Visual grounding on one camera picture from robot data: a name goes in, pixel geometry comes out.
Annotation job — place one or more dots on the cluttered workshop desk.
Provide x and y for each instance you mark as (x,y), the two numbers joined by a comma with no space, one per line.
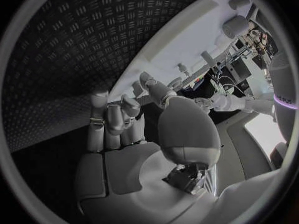
(236,69)

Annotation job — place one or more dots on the equipment rack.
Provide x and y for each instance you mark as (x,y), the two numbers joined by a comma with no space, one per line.
(257,39)

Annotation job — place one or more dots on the white task board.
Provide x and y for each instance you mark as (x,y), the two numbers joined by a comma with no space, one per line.
(186,31)

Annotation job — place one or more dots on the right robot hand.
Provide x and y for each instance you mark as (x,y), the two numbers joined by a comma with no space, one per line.
(130,168)

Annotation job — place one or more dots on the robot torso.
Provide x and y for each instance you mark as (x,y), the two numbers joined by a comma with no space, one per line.
(282,82)

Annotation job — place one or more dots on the grey peg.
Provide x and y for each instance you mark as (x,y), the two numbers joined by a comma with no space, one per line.
(137,88)
(207,57)
(183,68)

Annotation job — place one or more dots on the grey short cylinder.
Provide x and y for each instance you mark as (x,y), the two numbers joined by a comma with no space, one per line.
(238,2)

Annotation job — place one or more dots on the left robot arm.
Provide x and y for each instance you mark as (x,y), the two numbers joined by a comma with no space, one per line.
(236,103)

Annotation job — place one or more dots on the grey long cylinder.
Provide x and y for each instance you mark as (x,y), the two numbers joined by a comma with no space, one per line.
(234,27)

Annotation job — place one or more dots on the grey gear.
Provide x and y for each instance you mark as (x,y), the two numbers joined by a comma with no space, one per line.
(175,82)

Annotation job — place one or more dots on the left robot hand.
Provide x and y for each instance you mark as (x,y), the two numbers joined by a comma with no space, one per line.
(203,102)

